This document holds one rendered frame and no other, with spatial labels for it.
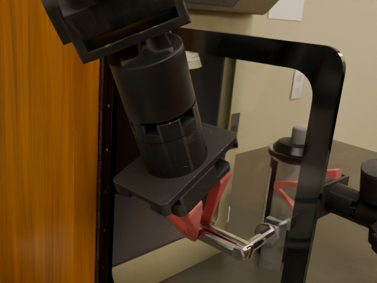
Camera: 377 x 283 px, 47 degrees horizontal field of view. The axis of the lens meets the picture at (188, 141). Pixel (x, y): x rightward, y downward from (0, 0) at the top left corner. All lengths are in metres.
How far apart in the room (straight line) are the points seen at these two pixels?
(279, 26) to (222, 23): 0.90
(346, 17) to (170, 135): 1.76
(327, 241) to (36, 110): 0.71
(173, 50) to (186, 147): 0.08
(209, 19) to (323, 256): 0.55
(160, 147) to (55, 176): 0.22
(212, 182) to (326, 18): 1.56
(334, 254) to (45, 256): 0.61
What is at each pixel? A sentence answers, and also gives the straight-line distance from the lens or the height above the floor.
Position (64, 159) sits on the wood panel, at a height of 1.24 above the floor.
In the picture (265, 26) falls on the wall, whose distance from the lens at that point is 1.55.
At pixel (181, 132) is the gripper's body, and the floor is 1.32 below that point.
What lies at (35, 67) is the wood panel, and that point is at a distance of 0.54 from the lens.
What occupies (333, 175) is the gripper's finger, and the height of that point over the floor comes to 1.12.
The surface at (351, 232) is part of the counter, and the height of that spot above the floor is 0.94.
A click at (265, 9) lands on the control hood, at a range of 0.76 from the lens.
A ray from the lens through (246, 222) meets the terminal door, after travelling 0.46.
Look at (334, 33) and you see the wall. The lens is 1.97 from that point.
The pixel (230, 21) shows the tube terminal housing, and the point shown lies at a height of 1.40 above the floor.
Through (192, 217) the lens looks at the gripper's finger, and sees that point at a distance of 0.37.
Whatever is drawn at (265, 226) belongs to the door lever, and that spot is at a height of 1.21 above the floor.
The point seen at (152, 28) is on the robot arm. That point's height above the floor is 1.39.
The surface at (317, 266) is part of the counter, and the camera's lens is 0.93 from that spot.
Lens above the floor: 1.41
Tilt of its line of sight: 17 degrees down
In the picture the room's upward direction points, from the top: 5 degrees clockwise
